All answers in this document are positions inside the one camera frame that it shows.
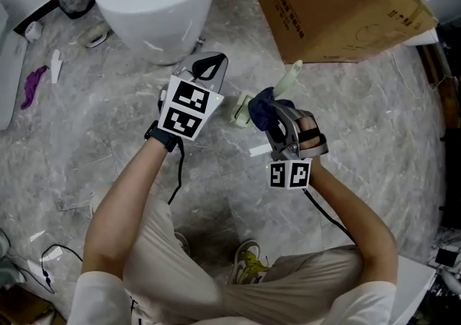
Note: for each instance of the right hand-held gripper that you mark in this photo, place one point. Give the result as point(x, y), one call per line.
point(290, 174)

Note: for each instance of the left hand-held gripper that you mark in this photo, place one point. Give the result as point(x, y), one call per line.
point(187, 100)

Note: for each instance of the dark blue cloth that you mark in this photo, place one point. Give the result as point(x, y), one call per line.
point(259, 111)

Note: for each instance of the pale green floor brush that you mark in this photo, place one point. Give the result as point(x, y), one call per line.
point(288, 78)

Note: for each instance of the person's right forearm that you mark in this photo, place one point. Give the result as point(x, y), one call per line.
point(360, 230)

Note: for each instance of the person's left forearm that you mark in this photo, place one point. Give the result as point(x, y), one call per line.
point(122, 215)

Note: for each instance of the white toilet with raised lid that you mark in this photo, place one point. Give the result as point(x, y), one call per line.
point(155, 28)

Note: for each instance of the person's right hand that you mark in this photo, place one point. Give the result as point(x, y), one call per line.
point(308, 123)

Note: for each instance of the white floor strip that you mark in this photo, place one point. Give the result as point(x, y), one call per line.
point(259, 150)

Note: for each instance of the clear tape roll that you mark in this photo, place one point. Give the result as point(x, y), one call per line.
point(95, 37)

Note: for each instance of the large brown cardboard box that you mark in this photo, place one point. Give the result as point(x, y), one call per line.
point(331, 3)

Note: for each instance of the person's right shoe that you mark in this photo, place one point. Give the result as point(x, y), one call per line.
point(246, 262)

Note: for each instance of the person's shoe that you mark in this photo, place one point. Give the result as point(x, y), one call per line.
point(246, 262)
point(183, 242)

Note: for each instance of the white paper piece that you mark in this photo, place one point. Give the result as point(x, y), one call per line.
point(55, 66)

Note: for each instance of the person's left shoe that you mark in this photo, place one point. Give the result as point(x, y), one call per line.
point(183, 242)

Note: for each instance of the brown wooden step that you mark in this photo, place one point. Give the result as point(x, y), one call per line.
point(450, 96)

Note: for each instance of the purple cloth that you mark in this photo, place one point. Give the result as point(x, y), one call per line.
point(32, 85)

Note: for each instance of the person's beige trousers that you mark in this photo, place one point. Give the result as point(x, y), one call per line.
point(173, 280)

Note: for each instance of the white rectangular basin panel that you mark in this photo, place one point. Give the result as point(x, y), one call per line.
point(414, 287)

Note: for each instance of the person's white shirt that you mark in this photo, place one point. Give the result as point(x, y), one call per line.
point(97, 302)

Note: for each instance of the open brown cardboard carton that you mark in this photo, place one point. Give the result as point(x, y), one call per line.
point(25, 307)

